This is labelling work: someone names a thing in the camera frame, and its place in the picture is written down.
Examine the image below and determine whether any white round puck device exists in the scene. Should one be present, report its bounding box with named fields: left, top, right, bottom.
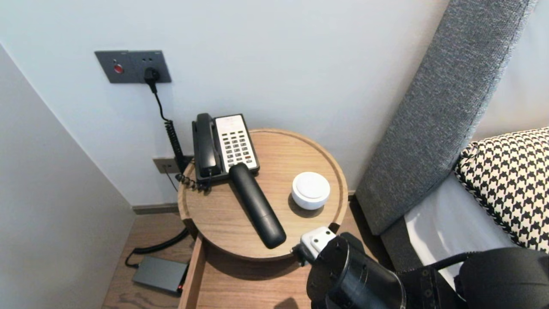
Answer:
left=292, top=172, right=331, bottom=210

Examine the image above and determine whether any long black rounded device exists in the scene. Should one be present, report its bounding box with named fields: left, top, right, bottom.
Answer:
left=229, top=163, right=287, bottom=249

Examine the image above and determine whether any curved front wooden drawer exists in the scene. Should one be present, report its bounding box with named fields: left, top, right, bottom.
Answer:
left=178, top=234, right=316, bottom=309

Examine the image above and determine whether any round wooden bedside table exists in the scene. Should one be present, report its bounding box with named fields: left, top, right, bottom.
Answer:
left=178, top=128, right=349, bottom=262

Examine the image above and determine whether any black telephone base white keypad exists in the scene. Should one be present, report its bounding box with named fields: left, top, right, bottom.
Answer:
left=192, top=113, right=260, bottom=183

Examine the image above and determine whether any black telephone handset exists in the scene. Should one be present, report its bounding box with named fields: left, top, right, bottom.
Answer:
left=195, top=113, right=222, bottom=179

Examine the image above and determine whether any black power plug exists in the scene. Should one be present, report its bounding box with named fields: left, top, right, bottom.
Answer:
left=144, top=68, right=162, bottom=94

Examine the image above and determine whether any grey fabric bed base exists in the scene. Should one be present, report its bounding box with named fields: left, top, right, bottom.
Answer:
left=380, top=217, right=434, bottom=275

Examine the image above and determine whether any grey fabric headboard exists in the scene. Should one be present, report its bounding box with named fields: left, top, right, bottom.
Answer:
left=355, top=0, right=537, bottom=236

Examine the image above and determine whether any grey power adapter box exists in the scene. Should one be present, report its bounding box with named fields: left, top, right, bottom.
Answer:
left=132, top=256, right=189, bottom=294

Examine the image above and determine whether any white bed sheet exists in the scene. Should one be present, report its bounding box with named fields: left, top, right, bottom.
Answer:
left=404, top=172, right=515, bottom=289

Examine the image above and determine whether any black white houndstooth pillow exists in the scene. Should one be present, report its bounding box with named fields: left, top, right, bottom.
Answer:
left=455, top=127, right=549, bottom=254

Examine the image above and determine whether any black coiled telephone cord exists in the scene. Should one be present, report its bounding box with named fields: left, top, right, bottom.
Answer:
left=175, top=171, right=211, bottom=193

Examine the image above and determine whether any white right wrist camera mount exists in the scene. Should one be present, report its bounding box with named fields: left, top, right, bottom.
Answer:
left=299, top=227, right=338, bottom=255

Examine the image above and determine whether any black coiled power cable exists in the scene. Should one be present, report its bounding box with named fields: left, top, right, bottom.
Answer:
left=125, top=84, right=193, bottom=269

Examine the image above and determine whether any thin black telephone wire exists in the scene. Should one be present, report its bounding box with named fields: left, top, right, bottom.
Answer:
left=164, top=167, right=179, bottom=193

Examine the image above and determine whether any beige low wall plate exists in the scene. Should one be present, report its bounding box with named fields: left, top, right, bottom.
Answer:
left=153, top=157, right=183, bottom=175

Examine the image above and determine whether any dark grey wall socket panel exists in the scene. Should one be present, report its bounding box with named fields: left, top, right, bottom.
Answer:
left=95, top=50, right=172, bottom=84

